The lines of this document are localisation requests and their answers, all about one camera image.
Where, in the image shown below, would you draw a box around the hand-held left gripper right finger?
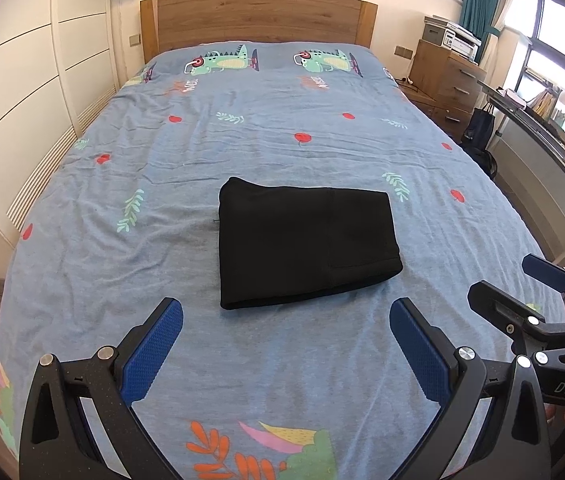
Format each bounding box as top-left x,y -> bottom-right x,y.
389,297 -> 560,480

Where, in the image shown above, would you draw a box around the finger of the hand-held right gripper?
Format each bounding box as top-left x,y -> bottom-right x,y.
467,280 -> 549,357
521,253 -> 565,312

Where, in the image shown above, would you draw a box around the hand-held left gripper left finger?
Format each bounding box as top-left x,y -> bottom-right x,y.
18,297 -> 184,480

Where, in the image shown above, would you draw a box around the black pants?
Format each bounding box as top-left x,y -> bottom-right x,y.
217,176 -> 404,311

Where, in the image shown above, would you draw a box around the dark-edged desk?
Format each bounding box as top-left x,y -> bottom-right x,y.
482,84 -> 565,213

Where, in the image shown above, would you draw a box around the black bag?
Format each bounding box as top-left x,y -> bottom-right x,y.
461,102 -> 499,179

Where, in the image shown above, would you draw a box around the upright folders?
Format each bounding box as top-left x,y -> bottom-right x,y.
526,87 -> 564,122

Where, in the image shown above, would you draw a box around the pink book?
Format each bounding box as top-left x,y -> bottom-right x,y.
496,88 -> 529,109

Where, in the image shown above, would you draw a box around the wooden dresser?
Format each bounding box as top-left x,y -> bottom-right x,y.
409,39 -> 488,142

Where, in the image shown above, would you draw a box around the white printer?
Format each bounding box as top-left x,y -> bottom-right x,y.
421,16 -> 483,63

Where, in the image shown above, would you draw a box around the window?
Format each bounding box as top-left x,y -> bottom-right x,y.
505,0 -> 565,128

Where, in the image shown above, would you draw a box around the blue printed bedsheet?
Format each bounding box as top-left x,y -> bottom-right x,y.
0,42 -> 565,480

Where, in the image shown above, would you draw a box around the wooden headboard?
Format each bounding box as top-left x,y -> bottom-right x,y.
140,0 -> 379,64

